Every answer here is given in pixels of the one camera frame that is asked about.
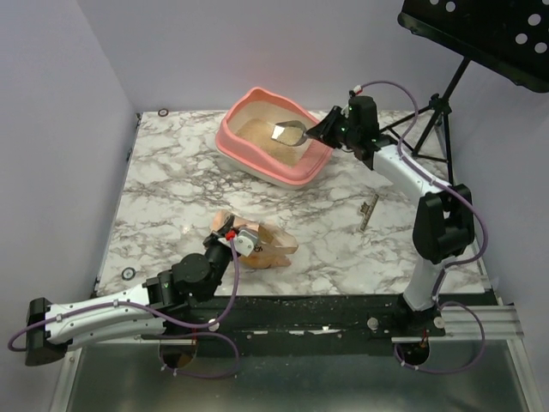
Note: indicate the metal litter scoop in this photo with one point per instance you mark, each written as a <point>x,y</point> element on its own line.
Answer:
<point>290,133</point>

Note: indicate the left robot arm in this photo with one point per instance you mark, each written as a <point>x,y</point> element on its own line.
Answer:
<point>53,329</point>

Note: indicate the aluminium frame rail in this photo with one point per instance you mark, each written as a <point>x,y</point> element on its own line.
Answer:
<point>491,323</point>

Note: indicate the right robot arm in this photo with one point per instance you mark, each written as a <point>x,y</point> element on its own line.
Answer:
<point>443,227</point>

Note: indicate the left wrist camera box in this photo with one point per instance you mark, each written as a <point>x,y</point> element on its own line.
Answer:
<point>244,239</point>

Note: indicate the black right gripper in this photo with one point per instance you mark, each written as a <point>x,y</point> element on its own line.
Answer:
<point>335,130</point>

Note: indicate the peach cat litter bag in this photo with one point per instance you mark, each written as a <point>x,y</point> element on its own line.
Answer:
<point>273,248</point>

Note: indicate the black music stand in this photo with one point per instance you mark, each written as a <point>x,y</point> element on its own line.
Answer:
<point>499,131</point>

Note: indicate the pink and white litter box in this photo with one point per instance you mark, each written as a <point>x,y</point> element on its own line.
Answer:
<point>273,108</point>

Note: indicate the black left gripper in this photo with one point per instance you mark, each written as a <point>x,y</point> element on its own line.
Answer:
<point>214,240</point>

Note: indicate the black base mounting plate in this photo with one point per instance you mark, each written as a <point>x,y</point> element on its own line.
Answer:
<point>332,324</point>

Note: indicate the beige cat litter pile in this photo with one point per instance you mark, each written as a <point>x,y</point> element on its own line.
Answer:
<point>258,133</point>

